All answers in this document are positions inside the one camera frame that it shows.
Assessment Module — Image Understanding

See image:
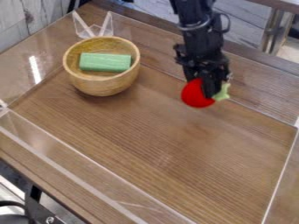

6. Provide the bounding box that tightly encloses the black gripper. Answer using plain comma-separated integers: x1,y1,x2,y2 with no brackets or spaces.
172,44,231,98

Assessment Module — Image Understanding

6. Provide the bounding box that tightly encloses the red round fruit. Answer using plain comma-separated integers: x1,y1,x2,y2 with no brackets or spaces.
180,77,231,109

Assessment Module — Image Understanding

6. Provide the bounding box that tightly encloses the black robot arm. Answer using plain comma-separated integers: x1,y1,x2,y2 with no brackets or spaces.
170,0,231,98

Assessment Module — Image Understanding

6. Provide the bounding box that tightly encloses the wooden bowl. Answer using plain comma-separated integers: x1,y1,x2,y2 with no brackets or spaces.
63,37,140,97

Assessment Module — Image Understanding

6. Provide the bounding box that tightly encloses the metal table leg background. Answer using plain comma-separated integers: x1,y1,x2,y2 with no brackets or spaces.
259,9,295,55

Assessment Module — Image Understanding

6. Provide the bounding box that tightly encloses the green sponge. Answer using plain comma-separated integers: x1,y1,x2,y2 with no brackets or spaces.
79,52,132,73

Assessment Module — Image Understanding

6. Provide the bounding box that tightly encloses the black table leg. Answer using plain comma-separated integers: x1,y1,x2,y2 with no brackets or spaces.
24,185,66,224

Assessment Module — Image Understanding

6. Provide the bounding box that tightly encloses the clear acrylic tray wall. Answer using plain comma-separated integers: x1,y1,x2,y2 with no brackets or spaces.
0,101,195,224

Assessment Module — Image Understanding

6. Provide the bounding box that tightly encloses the black cable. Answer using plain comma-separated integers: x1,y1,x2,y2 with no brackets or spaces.
0,200,28,217

